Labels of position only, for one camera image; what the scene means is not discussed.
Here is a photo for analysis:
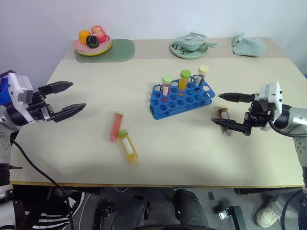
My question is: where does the black white striped garment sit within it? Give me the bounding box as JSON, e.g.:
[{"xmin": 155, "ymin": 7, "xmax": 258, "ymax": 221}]
[{"xmin": 25, "ymin": 208, "xmax": 72, "ymax": 230}]

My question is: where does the white sneaker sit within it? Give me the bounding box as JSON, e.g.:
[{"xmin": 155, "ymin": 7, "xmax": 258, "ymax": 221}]
[{"xmin": 254, "ymin": 196, "xmax": 288, "ymax": 228}]

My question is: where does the light green stacked plate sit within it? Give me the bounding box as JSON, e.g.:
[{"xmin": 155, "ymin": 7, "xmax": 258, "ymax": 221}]
[{"xmin": 74, "ymin": 46, "xmax": 112, "ymax": 55}]

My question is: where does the yellow plate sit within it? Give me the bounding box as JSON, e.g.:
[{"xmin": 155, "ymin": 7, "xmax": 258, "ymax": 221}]
[{"xmin": 74, "ymin": 47, "xmax": 113, "ymax": 57}]

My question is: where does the brown tube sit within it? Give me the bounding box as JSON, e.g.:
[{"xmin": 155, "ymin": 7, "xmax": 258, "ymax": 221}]
[{"xmin": 217, "ymin": 105, "xmax": 235, "ymax": 137}]

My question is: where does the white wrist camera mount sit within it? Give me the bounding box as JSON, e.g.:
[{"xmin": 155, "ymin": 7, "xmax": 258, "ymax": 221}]
[
  {"xmin": 7, "ymin": 72, "xmax": 36, "ymax": 125},
  {"xmin": 259, "ymin": 81, "xmax": 283, "ymax": 131}
]

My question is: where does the thin black cable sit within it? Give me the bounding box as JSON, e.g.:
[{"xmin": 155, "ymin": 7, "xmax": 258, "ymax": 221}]
[{"xmin": 280, "ymin": 189, "xmax": 305, "ymax": 230}]

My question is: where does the pink toy peach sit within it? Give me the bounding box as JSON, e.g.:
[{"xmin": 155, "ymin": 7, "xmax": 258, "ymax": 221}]
[{"xmin": 90, "ymin": 24, "xmax": 106, "ymax": 43}]

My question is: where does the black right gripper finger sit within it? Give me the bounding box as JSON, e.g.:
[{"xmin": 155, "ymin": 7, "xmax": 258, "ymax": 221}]
[
  {"xmin": 218, "ymin": 92, "xmax": 255, "ymax": 104},
  {"xmin": 211, "ymin": 117, "xmax": 252, "ymax": 137}
]

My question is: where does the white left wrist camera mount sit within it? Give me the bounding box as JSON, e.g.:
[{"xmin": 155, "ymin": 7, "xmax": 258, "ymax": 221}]
[{"xmin": 7, "ymin": 72, "xmax": 36, "ymax": 125}]

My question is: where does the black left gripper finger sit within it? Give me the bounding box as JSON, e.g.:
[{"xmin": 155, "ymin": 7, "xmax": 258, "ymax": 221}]
[
  {"xmin": 38, "ymin": 81, "xmax": 74, "ymax": 98},
  {"xmin": 49, "ymin": 103, "xmax": 87, "ymax": 123}
]

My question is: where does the pink plate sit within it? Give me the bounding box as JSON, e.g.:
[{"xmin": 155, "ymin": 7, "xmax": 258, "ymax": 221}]
[{"xmin": 73, "ymin": 35, "xmax": 112, "ymax": 51}]

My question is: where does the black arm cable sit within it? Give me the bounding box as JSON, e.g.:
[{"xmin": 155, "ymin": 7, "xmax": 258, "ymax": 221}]
[
  {"xmin": 9, "ymin": 138, "xmax": 74, "ymax": 230},
  {"xmin": 267, "ymin": 118, "xmax": 307, "ymax": 138}
]

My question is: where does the pink-red tube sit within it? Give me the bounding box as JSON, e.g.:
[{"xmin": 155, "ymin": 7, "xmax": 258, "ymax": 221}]
[{"xmin": 109, "ymin": 111, "xmax": 125, "ymax": 142}]

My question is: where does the green placemat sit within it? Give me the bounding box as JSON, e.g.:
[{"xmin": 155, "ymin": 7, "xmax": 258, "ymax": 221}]
[{"xmin": 74, "ymin": 39, "xmax": 136, "ymax": 64}]

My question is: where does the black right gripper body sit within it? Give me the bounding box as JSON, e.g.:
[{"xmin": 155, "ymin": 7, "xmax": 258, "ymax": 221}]
[{"xmin": 243, "ymin": 94, "xmax": 276, "ymax": 137}]

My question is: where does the black metal bracket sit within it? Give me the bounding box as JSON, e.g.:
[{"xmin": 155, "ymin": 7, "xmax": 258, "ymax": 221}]
[{"xmin": 214, "ymin": 206, "xmax": 248, "ymax": 230}]

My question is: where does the orange tube, green cap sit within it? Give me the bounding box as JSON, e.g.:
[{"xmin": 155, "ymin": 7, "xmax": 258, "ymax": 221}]
[{"xmin": 177, "ymin": 69, "xmax": 192, "ymax": 93}]

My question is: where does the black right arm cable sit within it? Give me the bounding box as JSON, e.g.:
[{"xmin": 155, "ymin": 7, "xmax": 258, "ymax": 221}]
[{"xmin": 267, "ymin": 118, "xmax": 307, "ymax": 138}]

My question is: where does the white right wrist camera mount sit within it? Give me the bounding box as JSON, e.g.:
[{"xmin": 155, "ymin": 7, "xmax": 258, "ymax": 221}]
[{"xmin": 259, "ymin": 81, "xmax": 283, "ymax": 131}]

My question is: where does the labelled red tube, light-green cap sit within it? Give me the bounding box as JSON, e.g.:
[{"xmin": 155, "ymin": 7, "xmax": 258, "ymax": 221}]
[{"xmin": 162, "ymin": 75, "xmax": 173, "ymax": 103}]

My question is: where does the orange toy fruit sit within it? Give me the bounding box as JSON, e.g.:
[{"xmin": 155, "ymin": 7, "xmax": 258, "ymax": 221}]
[{"xmin": 78, "ymin": 29, "xmax": 91, "ymax": 45}]

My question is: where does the grey tube, pale yellow cap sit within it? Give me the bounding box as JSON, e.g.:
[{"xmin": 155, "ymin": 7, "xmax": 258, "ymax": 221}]
[{"xmin": 194, "ymin": 65, "xmax": 210, "ymax": 88}]

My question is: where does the pale green cloth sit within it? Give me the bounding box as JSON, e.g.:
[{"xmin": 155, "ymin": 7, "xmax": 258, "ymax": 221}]
[{"xmin": 231, "ymin": 33, "xmax": 266, "ymax": 58}]

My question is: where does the blue test tube rack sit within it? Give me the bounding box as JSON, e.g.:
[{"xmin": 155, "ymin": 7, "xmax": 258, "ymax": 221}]
[{"xmin": 150, "ymin": 78, "xmax": 216, "ymax": 120}]

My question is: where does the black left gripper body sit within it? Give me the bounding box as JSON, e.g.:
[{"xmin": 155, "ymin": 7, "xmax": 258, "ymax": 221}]
[{"xmin": 26, "ymin": 91, "xmax": 55, "ymax": 122}]

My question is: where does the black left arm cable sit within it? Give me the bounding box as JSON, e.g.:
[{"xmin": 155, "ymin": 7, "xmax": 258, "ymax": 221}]
[{"xmin": 9, "ymin": 138, "xmax": 74, "ymax": 230}]

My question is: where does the dark rounded shape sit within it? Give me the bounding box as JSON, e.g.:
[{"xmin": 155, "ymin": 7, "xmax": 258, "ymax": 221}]
[{"xmin": 173, "ymin": 188, "xmax": 209, "ymax": 227}]

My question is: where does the labelled yellow tube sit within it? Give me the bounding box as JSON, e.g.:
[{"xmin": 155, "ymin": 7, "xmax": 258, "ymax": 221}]
[{"xmin": 117, "ymin": 130, "xmax": 140, "ymax": 165}]

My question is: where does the pale green plate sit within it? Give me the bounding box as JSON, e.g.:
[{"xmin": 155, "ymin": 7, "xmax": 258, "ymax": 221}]
[{"xmin": 170, "ymin": 39, "xmax": 209, "ymax": 59}]

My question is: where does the black and green toy fruit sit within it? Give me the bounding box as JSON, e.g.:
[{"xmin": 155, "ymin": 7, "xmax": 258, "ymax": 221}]
[{"xmin": 85, "ymin": 35, "xmax": 100, "ymax": 49}]

